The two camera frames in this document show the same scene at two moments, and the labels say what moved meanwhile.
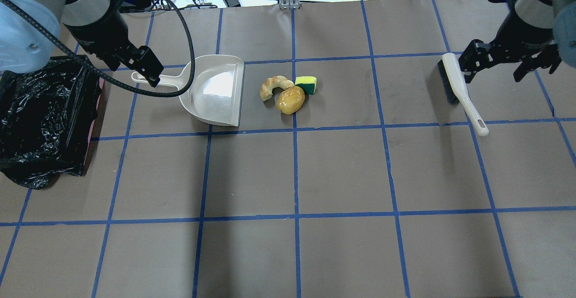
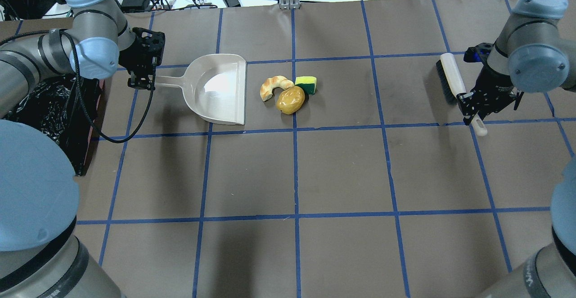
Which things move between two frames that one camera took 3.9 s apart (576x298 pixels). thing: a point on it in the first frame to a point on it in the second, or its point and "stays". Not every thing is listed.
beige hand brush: (452, 82) stays
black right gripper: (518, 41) to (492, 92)
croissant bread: (266, 89) stays
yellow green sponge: (309, 83) stays
